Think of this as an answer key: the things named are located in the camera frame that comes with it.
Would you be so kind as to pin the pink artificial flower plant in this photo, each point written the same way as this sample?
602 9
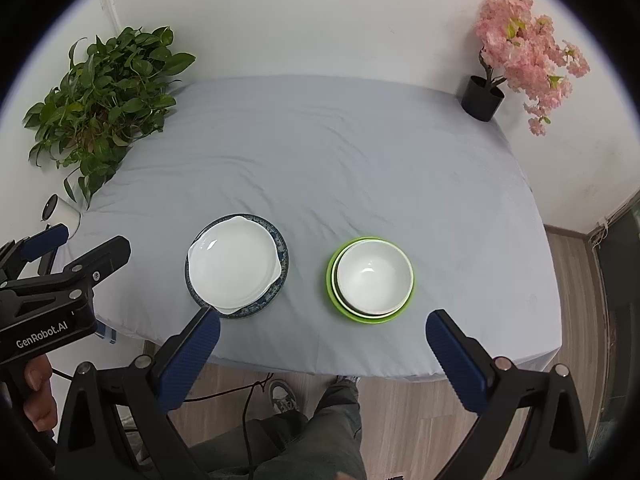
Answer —
525 55

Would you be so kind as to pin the white wall pipe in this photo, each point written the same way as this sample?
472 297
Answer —
109 15

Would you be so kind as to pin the white ribbed bowl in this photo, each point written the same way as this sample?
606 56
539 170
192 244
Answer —
341 296

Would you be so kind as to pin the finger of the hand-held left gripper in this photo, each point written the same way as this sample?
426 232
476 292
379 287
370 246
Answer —
105 257
45 241

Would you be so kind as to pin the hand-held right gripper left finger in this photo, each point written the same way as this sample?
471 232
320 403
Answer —
192 355

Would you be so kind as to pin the small blue white object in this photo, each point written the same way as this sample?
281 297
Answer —
106 332

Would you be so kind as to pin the grey tablecloth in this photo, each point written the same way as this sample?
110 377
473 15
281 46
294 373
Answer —
325 160

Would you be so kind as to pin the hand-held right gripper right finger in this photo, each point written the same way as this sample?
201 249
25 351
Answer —
457 360

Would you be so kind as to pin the person's grey shoe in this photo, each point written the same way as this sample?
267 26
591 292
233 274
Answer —
284 396

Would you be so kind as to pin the green leafy potted plant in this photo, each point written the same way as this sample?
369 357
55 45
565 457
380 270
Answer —
105 105

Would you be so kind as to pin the person's left hand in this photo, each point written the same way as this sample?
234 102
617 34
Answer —
42 390

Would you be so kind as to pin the green plastic bowl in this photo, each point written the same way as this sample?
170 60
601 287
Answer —
334 292

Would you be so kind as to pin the white smooth bowl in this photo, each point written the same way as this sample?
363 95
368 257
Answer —
375 272

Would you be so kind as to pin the dark glass door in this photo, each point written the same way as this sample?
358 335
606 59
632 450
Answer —
620 335

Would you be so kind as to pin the white enamel mug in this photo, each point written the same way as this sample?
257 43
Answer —
62 215

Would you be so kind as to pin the person's grey trousers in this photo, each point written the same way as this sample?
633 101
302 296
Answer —
310 440

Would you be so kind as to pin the blue patterned plate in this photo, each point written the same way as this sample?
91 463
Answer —
284 255

